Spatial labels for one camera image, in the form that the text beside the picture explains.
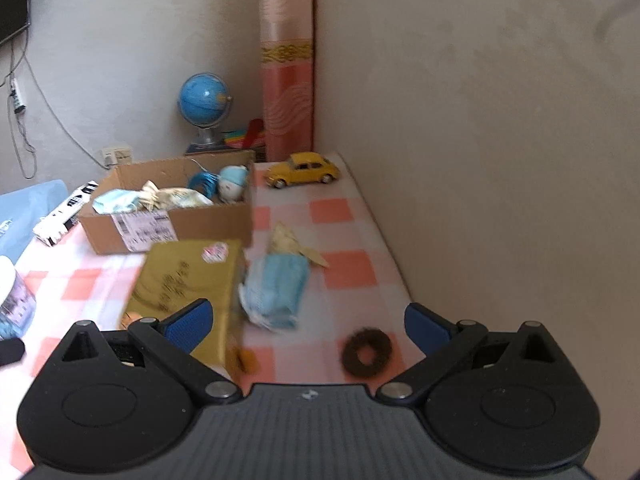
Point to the cream tassel bundle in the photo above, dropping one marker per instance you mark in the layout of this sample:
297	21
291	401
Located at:
283	241

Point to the pink orange curtain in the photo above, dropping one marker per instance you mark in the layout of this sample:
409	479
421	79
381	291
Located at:
287	43

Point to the blue globe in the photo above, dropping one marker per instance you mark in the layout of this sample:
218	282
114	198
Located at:
204	101

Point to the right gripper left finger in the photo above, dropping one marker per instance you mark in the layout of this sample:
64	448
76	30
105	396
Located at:
169	343

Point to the cardboard box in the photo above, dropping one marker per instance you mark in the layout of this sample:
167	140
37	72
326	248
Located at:
116	234

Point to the blue sofa cover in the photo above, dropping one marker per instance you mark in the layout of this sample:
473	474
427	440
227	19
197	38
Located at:
21	210

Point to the hanging power strip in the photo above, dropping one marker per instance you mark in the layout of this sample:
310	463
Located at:
17	101

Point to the rainbow pop toy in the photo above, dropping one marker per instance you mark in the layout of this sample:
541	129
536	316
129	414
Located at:
253	136

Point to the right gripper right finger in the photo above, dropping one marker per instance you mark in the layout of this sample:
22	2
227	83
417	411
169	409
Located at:
445	345

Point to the pink checkered tablecloth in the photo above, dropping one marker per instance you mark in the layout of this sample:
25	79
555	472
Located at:
361	287

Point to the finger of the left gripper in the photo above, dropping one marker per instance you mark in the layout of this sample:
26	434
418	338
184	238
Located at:
11	351

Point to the small plush doll blue hat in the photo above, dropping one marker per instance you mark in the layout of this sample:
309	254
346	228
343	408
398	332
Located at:
232	181

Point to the brown scrunchie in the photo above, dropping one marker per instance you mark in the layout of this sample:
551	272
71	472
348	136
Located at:
366	353

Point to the black white pen box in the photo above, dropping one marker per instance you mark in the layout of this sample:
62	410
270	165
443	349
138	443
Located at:
54	226

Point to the wall socket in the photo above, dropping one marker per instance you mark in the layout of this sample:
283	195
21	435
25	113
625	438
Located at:
116	156

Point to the gold tissue pack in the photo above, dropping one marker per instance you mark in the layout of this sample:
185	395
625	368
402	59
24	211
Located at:
174	274

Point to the blue face mask pack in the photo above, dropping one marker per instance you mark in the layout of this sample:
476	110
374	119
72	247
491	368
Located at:
273	289

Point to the blue face mask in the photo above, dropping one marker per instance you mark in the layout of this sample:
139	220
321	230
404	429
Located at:
117	201

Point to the yellow toy car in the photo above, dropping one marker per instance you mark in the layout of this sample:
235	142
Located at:
302	168

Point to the clear jar white lid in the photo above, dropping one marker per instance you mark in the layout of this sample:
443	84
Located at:
17	302

